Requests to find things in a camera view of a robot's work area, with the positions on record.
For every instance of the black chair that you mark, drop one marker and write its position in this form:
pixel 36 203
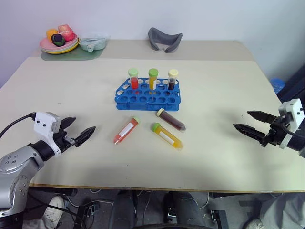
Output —
pixel 295 88

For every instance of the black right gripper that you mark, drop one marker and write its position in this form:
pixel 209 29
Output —
pixel 276 134

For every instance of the blue test tube rack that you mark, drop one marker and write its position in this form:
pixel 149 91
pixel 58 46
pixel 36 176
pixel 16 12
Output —
pixel 143 105

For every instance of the pink plate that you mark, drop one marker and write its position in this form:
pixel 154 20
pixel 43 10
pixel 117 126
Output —
pixel 45 44

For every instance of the orange toy fruit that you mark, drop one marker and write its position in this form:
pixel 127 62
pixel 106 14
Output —
pixel 51 34

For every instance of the pink toy peach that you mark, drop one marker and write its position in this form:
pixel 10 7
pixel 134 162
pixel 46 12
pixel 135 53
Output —
pixel 66 32

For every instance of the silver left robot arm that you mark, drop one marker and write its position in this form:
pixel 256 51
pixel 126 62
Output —
pixel 14 164

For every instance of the dark rounded shape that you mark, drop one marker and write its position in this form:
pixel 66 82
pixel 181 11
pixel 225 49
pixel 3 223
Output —
pixel 184 207
pixel 122 210

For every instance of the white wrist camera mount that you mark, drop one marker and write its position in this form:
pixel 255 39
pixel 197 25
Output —
pixel 41 122
pixel 294 106

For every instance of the yellow plate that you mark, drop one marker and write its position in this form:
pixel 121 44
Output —
pixel 59 52

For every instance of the white shoe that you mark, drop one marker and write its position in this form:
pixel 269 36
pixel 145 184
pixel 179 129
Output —
pixel 53 211
pixel 255 224

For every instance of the dark liquid tube cream cap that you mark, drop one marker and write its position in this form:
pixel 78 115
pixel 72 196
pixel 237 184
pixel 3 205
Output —
pixel 171 120
pixel 172 84

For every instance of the gray trouser leg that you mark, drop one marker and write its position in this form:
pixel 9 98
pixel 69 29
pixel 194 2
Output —
pixel 283 212

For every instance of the purple toy mangosteen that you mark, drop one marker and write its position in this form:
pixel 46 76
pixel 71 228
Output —
pixel 58 40

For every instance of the gray curved foam pad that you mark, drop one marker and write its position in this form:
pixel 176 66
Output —
pixel 153 38

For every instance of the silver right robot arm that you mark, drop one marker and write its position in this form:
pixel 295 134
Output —
pixel 296 143

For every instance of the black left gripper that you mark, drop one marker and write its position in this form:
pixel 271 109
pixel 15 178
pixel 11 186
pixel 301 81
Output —
pixel 64 141

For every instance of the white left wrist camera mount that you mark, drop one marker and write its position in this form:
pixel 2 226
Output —
pixel 41 122

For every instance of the clear plastic container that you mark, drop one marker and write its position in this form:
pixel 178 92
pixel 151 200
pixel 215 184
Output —
pixel 94 41

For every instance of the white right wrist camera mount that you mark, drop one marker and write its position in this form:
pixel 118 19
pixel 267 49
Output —
pixel 294 106

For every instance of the green table mat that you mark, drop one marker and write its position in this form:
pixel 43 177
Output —
pixel 71 57

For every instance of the blue water jug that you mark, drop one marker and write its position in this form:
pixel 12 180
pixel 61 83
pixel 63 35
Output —
pixel 277 84

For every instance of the yellow liquid tube green cap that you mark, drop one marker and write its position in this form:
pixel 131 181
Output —
pixel 152 82
pixel 166 137

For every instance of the red liquid tube green cap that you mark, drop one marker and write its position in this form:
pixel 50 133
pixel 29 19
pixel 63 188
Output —
pixel 126 132
pixel 134 82

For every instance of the pale green plate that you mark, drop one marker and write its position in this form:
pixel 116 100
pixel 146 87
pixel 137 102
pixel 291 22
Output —
pixel 74 44

